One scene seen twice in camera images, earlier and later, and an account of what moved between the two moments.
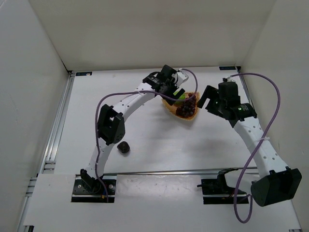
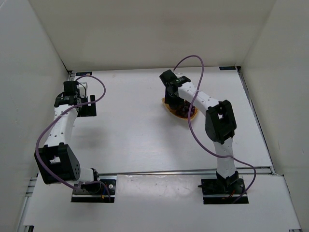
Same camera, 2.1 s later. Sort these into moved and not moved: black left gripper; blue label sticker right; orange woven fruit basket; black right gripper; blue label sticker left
Moved: black right gripper; black left gripper
Not moved: orange woven fruit basket; blue label sticker left; blue label sticker right
